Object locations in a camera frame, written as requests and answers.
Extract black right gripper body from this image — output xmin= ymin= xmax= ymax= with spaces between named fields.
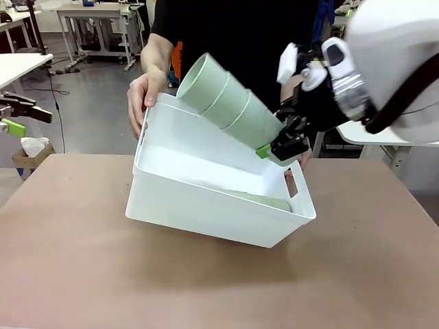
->
xmin=291 ymin=80 xmax=349 ymax=133

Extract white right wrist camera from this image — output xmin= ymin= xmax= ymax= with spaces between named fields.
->
xmin=276 ymin=42 xmax=327 ymax=92

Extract white table with rounded corner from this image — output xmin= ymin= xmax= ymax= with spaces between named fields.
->
xmin=0 ymin=53 xmax=54 ymax=90

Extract person's left hand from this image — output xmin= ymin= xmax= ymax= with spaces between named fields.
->
xmin=296 ymin=138 xmax=313 ymax=171

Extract white plastic basket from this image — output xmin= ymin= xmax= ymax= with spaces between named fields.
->
xmin=125 ymin=92 xmax=318 ymax=248

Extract white plastic bag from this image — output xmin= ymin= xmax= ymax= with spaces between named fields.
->
xmin=20 ymin=136 xmax=51 ymax=158

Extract person's right hand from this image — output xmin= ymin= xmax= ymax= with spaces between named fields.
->
xmin=127 ymin=70 xmax=168 ymax=140

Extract person in black T-shirt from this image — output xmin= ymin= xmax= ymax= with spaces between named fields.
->
xmin=150 ymin=0 xmax=327 ymax=117

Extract thin black floor cable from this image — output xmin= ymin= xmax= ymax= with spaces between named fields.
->
xmin=47 ymin=66 xmax=67 ymax=155

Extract black metal pole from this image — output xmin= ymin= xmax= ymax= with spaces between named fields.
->
xmin=26 ymin=0 xmax=48 ymax=56

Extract white metal frame desk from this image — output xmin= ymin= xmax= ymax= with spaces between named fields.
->
xmin=56 ymin=5 xmax=147 ymax=72

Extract white desk with dark legs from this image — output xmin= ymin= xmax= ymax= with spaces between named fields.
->
xmin=0 ymin=6 xmax=42 ymax=53

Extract blue jacket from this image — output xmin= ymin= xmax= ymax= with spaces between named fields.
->
xmin=313 ymin=0 xmax=335 ymax=35

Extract mannequin yellow jacket orange shorts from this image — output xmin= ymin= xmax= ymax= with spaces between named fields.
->
xmin=169 ymin=40 xmax=183 ymax=87

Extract person's right forearm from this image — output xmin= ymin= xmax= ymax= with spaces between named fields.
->
xmin=140 ymin=32 xmax=174 ymax=82

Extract white side table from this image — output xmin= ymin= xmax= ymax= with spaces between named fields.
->
xmin=335 ymin=121 xmax=439 ymax=172

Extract brown cardboard box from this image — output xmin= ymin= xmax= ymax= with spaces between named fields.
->
xmin=12 ymin=142 xmax=56 ymax=181

